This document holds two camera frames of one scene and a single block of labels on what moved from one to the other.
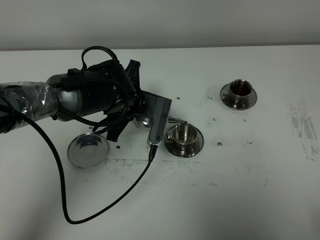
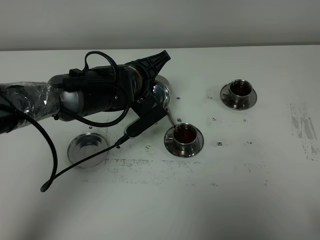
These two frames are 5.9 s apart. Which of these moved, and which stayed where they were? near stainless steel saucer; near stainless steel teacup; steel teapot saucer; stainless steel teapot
Moved: stainless steel teapot
Stayed: steel teapot saucer; near stainless steel saucer; near stainless steel teacup
